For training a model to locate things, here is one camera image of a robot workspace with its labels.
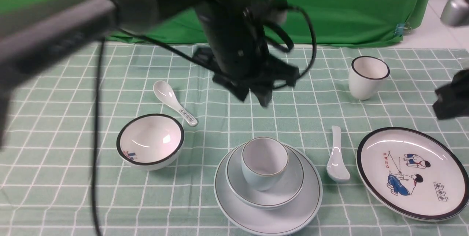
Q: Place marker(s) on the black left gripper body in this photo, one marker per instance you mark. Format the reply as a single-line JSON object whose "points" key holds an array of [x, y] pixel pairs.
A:
{"points": [[238, 35]]}

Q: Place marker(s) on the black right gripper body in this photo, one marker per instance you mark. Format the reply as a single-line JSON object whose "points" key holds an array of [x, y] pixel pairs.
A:
{"points": [[453, 97]]}

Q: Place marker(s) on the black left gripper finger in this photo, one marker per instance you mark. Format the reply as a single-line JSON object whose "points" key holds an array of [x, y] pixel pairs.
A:
{"points": [[263, 94], [239, 91]]}

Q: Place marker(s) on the pale green cup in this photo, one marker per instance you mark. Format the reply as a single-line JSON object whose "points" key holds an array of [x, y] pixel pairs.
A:
{"points": [[263, 162]]}

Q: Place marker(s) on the black rimmed cartoon plate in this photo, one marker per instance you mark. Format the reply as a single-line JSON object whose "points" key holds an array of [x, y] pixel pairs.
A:
{"points": [[412, 173]]}

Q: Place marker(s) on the plain white spoon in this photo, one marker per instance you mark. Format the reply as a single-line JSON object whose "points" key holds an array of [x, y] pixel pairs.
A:
{"points": [[336, 168]]}

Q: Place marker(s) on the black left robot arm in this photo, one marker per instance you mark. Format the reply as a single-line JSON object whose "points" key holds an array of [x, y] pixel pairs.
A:
{"points": [[38, 37]]}

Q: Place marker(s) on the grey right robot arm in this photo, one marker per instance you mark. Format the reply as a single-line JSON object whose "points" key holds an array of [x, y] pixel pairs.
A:
{"points": [[455, 13]]}

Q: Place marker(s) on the blue clip on backdrop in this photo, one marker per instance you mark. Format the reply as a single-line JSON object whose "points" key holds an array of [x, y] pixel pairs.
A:
{"points": [[399, 30]]}

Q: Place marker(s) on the black rimmed white cup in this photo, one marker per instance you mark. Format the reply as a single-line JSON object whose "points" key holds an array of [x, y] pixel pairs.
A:
{"points": [[366, 75]]}

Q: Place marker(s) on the black rimmed white bowl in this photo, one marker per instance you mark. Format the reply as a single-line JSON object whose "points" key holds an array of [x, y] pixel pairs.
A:
{"points": [[150, 142]]}

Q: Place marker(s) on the green checkered tablecloth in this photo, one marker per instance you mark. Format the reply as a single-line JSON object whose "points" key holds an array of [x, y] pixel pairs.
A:
{"points": [[45, 163]]}

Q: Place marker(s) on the pale green plate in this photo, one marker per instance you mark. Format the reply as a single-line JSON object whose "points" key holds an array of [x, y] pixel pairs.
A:
{"points": [[282, 221]]}

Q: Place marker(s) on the white spoon with printed handle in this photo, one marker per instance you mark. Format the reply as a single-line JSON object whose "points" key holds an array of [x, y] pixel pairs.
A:
{"points": [[164, 92]]}

